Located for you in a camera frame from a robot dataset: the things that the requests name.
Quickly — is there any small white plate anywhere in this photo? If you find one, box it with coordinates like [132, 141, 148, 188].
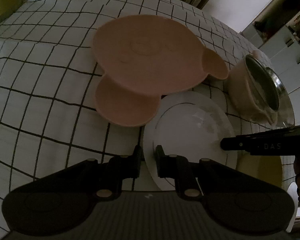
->
[143, 91, 238, 191]

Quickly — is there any white checkered tablecloth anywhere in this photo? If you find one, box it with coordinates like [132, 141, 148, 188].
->
[0, 0, 298, 238]

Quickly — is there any pink bear-shaped plate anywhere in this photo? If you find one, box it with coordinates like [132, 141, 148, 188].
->
[92, 15, 229, 127]

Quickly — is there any white cabinet wall unit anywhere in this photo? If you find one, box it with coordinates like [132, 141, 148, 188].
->
[241, 0, 300, 95]

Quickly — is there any pink steel-lined bowl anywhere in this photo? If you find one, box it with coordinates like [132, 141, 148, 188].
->
[226, 50, 280, 126]

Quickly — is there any large stainless steel bowl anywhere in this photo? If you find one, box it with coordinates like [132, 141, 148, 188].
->
[266, 67, 295, 128]

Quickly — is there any large white plate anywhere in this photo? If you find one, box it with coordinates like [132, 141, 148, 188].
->
[286, 182, 300, 232]

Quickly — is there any cream white bowl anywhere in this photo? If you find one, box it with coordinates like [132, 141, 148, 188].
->
[236, 153, 295, 190]

